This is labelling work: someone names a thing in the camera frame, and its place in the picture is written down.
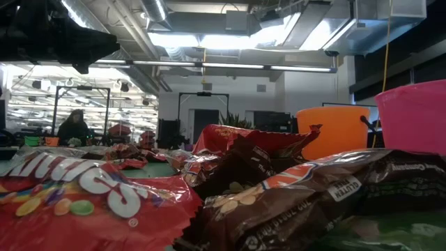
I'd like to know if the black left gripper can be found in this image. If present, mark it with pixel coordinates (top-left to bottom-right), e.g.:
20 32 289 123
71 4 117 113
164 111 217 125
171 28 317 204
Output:
0 0 121 75

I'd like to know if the red Skittles pack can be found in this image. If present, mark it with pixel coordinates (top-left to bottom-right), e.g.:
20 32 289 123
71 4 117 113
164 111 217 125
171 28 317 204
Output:
139 149 169 163
192 123 323 161
104 158 148 171
0 152 203 251

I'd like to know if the clear wrapped hard candy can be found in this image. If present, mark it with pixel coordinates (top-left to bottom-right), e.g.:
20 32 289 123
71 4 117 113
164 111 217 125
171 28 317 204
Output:
12 145 89 160

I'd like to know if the green clear wrapped candy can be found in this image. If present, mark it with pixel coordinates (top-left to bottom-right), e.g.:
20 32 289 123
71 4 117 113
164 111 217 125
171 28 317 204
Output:
323 208 446 251

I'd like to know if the person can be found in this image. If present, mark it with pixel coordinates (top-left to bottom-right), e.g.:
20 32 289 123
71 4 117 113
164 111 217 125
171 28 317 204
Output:
56 108 93 147

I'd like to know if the red background bag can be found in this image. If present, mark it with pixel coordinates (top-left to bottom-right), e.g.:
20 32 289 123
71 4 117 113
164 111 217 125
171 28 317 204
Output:
107 124 132 137
139 130 157 148

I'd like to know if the black equipment cabinet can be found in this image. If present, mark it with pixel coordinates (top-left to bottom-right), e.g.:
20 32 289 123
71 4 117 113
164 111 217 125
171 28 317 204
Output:
157 119 182 149

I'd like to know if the long ceiling light bar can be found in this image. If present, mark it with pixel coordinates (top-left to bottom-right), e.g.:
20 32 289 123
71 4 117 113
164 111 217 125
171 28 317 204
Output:
93 58 338 74

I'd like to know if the black shelving unit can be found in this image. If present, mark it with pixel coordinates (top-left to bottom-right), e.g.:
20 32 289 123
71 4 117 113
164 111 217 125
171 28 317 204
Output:
253 111 293 134

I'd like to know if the orange pumpkin face bucket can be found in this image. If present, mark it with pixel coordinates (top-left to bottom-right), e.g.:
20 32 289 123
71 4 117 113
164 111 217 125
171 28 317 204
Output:
296 105 378 162

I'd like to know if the pink plastic bucket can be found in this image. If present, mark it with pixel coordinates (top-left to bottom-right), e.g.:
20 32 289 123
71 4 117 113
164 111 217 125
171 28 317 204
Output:
374 79 446 157

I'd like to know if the black background rig frame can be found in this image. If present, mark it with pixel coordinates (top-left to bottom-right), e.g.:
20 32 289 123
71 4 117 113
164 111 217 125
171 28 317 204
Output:
51 85 112 137
177 91 230 140

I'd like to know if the yellow hanging cable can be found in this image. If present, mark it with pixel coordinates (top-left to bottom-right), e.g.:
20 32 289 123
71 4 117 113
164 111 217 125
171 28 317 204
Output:
371 0 394 149

